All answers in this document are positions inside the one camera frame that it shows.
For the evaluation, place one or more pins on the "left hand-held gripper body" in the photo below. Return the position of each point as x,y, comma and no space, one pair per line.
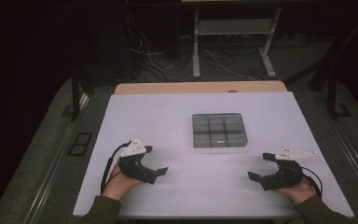
132,148

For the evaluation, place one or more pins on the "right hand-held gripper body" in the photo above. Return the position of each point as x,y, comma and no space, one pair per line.
289,174

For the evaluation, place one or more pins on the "clear plastic compartment box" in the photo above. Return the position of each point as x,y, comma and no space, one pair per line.
219,130

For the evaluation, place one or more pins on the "person's right hand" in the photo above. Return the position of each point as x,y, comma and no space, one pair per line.
298,192

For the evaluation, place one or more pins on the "person's left hand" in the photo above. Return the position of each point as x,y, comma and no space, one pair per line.
118,183

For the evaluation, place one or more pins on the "white board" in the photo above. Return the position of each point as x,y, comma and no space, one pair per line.
199,186

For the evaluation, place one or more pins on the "black floor socket plate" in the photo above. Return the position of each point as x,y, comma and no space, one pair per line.
80,143

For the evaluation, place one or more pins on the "wooden table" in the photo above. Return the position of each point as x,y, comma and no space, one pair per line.
183,87

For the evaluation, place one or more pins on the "black metal stand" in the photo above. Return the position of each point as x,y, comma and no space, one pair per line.
332,99
75,99

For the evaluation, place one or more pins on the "grey metal stand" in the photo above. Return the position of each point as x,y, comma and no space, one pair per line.
234,27

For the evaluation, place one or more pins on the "aluminium rail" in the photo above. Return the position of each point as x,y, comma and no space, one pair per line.
354,155
48,183

